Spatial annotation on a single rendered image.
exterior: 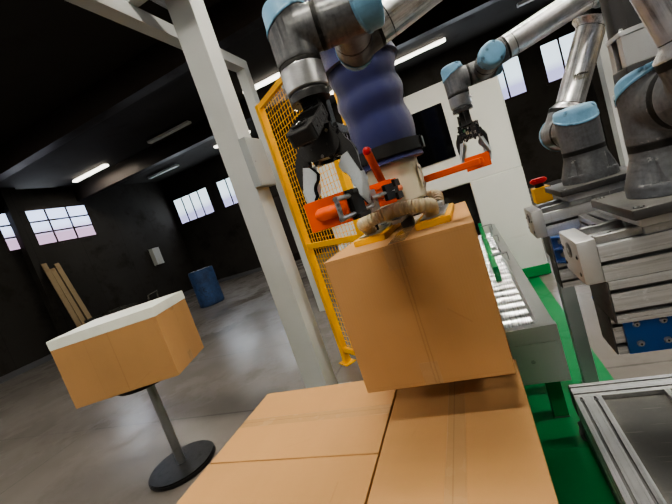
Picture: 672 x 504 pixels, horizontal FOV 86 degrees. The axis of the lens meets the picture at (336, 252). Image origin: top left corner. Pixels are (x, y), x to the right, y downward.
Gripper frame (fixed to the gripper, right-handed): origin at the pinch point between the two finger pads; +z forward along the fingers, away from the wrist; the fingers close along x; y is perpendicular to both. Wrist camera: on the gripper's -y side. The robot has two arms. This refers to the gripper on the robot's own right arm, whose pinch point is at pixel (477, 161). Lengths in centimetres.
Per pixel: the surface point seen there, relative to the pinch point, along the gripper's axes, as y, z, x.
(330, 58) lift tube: 38, -43, -31
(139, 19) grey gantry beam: -109, -191, -204
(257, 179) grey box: -44, -32, -117
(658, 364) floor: -49, 121, 53
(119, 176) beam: -558, -247, -785
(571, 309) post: -36, 80, 22
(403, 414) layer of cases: 52, 65, -41
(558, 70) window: -881, -122, 243
